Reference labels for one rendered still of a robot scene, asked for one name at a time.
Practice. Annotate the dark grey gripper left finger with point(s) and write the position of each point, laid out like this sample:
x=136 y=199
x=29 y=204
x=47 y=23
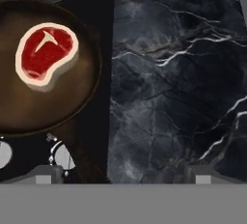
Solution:
x=45 y=172

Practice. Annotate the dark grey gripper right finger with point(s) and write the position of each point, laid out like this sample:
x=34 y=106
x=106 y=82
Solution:
x=202 y=171

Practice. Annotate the silver hob knob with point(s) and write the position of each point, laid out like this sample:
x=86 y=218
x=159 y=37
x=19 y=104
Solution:
x=62 y=155
x=4 y=153

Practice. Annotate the brown frying pan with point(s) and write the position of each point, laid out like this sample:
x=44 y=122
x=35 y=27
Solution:
x=48 y=108

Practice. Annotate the raw red steak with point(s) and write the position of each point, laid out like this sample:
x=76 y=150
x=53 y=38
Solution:
x=45 y=55

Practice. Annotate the black hob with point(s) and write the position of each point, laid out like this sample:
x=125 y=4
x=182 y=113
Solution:
x=104 y=15

